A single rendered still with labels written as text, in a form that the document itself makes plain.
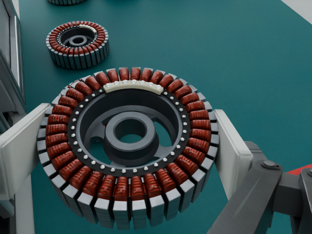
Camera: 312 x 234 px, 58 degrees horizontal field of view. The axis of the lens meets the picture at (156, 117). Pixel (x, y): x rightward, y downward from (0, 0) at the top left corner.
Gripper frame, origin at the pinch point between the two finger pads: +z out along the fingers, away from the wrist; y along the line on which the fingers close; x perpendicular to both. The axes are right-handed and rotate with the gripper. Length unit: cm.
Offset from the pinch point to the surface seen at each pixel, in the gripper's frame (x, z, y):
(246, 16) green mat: 8, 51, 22
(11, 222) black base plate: -15.0, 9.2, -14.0
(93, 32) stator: 4.2, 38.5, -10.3
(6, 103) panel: -5.0, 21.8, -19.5
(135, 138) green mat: -9.4, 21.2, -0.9
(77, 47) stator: 1.7, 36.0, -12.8
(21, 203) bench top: -14.9, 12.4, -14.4
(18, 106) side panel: -6.2, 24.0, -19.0
